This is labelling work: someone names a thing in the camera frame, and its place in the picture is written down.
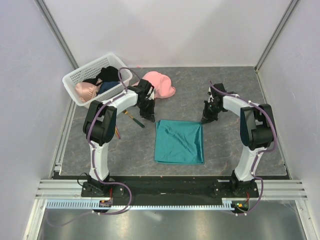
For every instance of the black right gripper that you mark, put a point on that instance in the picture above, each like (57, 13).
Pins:
(207, 118)

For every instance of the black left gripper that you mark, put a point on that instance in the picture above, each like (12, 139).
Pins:
(149, 115)

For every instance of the teal satin napkin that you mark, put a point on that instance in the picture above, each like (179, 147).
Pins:
(179, 142)

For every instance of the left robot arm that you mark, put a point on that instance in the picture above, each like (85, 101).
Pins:
(100, 122)

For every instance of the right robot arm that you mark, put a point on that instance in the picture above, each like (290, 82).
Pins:
(256, 128)

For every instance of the pink baseball cap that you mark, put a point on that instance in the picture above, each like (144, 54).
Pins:
(162, 85)

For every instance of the navy cloth in basket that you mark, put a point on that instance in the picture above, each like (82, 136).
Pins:
(105, 86)

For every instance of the black cloth in basket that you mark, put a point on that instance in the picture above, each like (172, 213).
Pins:
(108, 74)

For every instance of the pink cloth in basket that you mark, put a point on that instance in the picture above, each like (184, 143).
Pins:
(86, 91)

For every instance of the white plastic basket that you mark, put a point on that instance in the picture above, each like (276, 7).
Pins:
(90, 71)

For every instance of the black mounting base plate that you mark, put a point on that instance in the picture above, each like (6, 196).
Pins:
(211, 186)

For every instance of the light blue cable duct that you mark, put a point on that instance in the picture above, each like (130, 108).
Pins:
(95, 204)

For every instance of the aluminium frame rail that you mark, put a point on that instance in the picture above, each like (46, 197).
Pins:
(65, 189)

